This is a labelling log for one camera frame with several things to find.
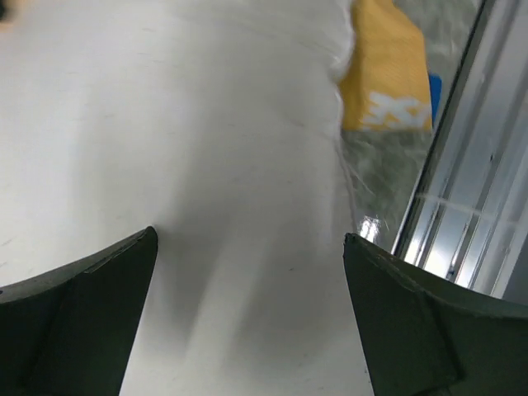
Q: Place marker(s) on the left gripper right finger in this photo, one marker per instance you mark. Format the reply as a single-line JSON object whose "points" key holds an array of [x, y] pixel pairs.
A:
{"points": [[423, 335]]}

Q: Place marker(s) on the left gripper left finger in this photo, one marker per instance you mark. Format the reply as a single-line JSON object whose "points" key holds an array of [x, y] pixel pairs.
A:
{"points": [[70, 331]]}

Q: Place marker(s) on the yellow pillowcase with blue lining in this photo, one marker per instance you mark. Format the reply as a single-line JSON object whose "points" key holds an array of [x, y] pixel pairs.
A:
{"points": [[387, 87]]}

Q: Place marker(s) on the white pillow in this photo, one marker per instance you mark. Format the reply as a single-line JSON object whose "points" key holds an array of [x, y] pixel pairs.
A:
{"points": [[217, 123]]}

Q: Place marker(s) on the aluminium mounting rail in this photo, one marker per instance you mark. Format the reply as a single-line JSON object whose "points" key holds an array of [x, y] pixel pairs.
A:
{"points": [[467, 221]]}

